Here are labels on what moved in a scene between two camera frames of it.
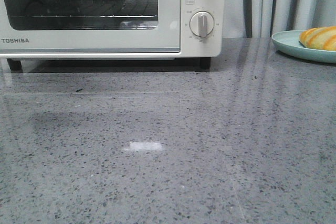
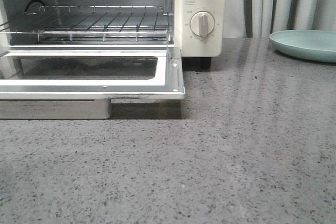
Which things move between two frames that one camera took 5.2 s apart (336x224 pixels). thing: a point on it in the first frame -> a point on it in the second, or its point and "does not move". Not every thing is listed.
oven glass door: (42, 12) -> (79, 82)
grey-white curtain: (257, 4) does not move
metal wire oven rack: (92, 7) -> (93, 23)
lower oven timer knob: (201, 23) does not move
